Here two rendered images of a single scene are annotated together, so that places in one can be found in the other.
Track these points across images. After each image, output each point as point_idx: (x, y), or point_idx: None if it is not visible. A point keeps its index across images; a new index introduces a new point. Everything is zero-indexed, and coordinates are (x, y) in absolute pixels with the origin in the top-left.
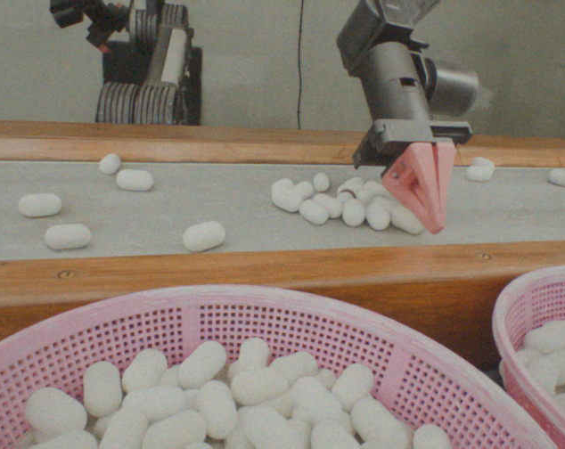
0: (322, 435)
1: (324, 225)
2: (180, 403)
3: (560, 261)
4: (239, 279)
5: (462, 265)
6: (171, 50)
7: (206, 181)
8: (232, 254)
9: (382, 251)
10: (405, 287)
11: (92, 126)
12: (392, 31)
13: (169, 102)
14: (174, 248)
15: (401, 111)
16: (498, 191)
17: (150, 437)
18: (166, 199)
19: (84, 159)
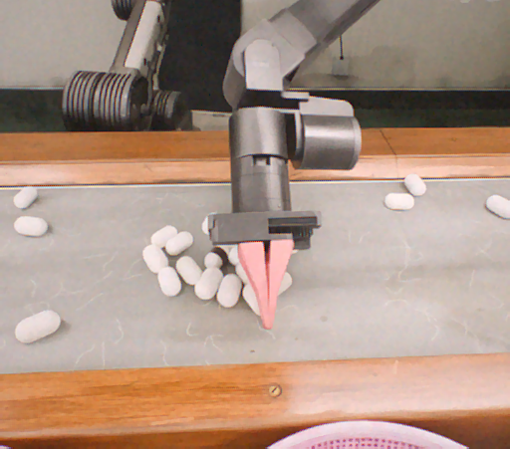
0: None
1: (177, 296)
2: None
3: (356, 403)
4: (1, 424)
5: (238, 406)
6: (140, 28)
7: (107, 216)
8: (22, 378)
9: (170, 377)
10: (163, 435)
11: (34, 139)
12: (257, 94)
13: (125, 94)
14: (14, 333)
15: (246, 196)
16: (410, 229)
17: None
18: (52, 249)
19: (13, 183)
